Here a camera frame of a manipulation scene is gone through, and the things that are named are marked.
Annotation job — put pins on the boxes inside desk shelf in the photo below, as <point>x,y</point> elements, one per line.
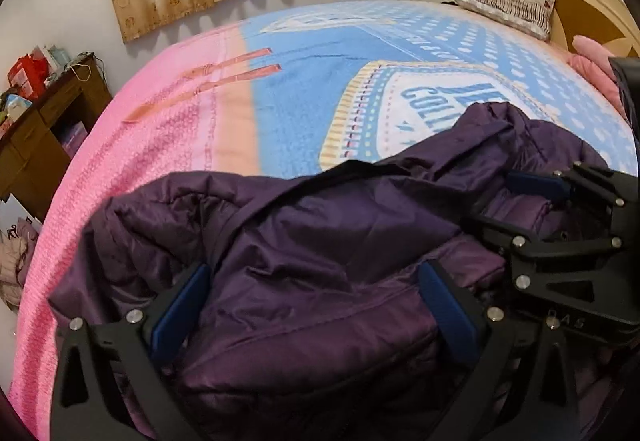
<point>74,138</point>

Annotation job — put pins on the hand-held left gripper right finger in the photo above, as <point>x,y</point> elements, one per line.
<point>447,316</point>

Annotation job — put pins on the red gift bag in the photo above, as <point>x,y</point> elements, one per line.
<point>27,73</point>

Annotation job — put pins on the purple quilted hooded jacket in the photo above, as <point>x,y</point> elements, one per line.
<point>310,246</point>

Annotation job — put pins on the patterned grey pillow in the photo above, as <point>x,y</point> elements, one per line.
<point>510,8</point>

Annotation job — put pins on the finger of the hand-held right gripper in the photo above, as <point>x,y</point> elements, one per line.
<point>550,256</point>
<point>537,183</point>

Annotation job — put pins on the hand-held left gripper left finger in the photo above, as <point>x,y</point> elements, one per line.
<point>181,316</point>

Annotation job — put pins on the pile of clothes on floor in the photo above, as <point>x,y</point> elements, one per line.
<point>15,261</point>

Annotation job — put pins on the cream and wood bed headboard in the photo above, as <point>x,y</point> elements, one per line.
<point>585,16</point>

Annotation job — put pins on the brown wooden desk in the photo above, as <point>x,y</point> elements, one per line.
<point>35,151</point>

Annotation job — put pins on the bed with pink blue sheet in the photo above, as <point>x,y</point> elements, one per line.
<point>300,86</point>

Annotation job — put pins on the folded pink blanket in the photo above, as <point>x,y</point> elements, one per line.
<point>590,66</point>

